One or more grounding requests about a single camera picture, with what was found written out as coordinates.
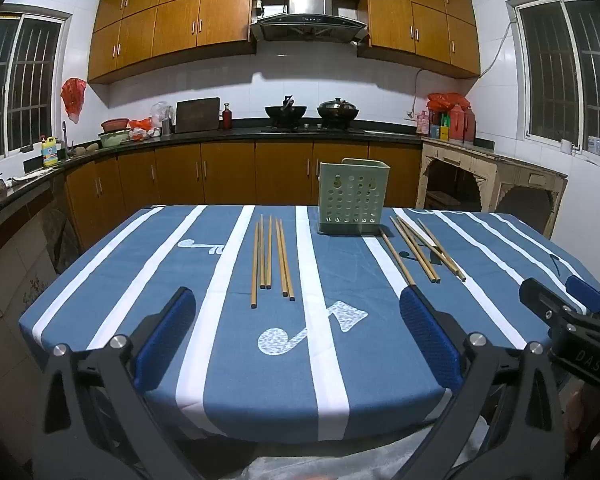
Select barred window with white frame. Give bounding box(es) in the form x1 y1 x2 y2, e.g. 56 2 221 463
511 0 600 167

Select worn white wooden side table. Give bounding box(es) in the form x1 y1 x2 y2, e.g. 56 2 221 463
415 137 569 241

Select wooden wall cabinets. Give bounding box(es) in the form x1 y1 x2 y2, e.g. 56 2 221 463
87 0 481 84

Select wooden base cabinets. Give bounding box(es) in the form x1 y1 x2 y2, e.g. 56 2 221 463
62 141 423 257

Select green perforated utensil holder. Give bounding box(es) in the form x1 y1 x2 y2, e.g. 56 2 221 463
317 158 391 237

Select black pot with lid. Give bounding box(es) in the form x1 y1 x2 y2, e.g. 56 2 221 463
316 97 360 128

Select barred window with grey frame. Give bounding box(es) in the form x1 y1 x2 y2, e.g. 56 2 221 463
0 11 69 162

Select yellow detergent bottle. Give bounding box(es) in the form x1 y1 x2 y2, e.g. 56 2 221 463
41 135 60 169

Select steel range hood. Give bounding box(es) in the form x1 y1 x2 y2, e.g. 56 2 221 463
250 0 370 45

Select clear plastic bag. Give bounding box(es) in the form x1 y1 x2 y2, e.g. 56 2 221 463
151 101 175 129

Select wall cable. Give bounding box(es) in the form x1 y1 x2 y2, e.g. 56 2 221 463
407 10 518 119

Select black wok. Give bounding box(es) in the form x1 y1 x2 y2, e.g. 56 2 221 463
264 95 309 128

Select dark cutting board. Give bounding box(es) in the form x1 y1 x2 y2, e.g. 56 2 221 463
174 97 221 134

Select hanging red plastic bag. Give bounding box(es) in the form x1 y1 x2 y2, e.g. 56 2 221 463
61 77 88 125

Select green basin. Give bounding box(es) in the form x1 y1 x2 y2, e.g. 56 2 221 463
98 130 133 149

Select blue white striped tablecloth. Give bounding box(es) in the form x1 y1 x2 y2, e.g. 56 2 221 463
19 204 600 444

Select white cloth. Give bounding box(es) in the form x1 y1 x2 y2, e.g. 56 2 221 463
10 168 56 184

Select red and white plastic bag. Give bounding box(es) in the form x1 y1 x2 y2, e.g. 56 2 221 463
129 118 155 141

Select grey cloth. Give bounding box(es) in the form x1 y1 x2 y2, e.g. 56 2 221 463
240 437 476 480

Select gas stove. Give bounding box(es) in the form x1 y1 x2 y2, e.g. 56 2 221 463
260 123 366 134

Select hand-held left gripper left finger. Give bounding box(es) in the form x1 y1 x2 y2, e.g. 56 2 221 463
40 286 199 480

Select red bag on jugs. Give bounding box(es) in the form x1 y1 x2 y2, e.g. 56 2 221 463
426 92 472 112

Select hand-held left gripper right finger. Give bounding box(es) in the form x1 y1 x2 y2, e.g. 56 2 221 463
399 285 567 480

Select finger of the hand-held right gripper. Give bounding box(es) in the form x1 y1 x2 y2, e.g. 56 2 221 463
518 277 588 333
565 275 600 313

